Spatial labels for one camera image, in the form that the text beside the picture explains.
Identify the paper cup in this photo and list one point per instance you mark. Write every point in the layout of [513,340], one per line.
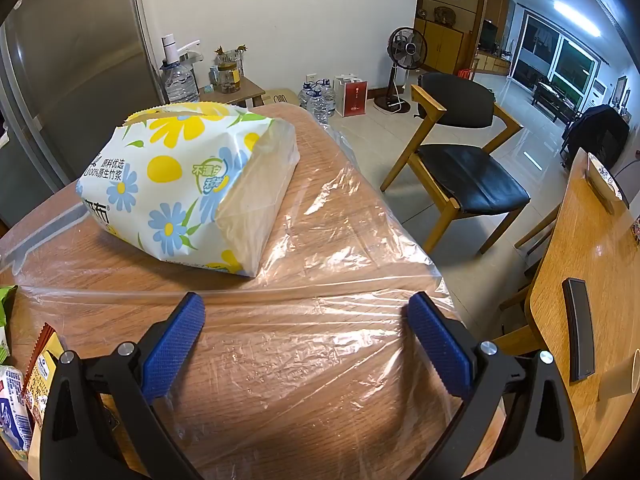
[622,382]

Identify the tall wooden cabinet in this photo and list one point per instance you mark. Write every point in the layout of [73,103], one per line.
[445,45]

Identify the blue white packet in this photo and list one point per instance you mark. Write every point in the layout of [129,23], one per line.
[15,410]

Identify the large window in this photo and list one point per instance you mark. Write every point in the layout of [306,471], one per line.
[570,65]

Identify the small wooden stool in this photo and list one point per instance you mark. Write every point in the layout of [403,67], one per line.
[250,91]

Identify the gold snack packet red edge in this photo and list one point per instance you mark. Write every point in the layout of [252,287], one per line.
[42,375]

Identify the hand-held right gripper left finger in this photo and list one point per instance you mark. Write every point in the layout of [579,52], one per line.
[172,345]

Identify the wooden chair black cushion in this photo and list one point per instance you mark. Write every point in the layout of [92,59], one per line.
[475,185]

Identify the flat cardboard box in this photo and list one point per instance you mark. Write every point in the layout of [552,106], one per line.
[282,96]

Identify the glass jar yellow lid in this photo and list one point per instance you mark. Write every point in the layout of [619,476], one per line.
[229,80]

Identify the framed wall picture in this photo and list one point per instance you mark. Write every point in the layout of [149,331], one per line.
[621,90]

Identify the floral tissue pack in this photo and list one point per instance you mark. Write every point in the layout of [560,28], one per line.
[165,175]

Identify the stainless steel refrigerator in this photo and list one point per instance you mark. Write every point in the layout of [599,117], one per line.
[75,60]

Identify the water jug with white pump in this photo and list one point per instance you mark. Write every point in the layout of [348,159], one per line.
[180,82]

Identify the white red gift bag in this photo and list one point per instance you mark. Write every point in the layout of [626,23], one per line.
[352,100]

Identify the black television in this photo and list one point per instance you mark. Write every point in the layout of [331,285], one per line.
[488,35]

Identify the ceiling light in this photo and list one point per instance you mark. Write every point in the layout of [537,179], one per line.
[575,15]

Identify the white air conditioner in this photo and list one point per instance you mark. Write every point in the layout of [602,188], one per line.
[598,95]

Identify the patterned tissue box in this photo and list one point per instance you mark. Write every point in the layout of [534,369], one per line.
[607,185]

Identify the clear vase with dried flowers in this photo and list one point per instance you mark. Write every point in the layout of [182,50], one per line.
[239,57]

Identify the green packet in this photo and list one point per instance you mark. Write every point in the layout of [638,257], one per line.
[5,310]

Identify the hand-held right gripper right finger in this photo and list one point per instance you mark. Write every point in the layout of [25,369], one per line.
[440,345]

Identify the clear water bottle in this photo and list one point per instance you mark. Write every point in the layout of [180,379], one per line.
[305,95]
[326,89]
[318,106]

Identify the black remote control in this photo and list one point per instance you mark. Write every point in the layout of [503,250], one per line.
[579,330]

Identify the wooden dining table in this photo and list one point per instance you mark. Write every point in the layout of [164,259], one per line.
[590,260]

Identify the dark coffee table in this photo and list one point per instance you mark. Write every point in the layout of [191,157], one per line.
[555,95]

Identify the black standing fan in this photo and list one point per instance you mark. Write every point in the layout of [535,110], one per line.
[406,47]

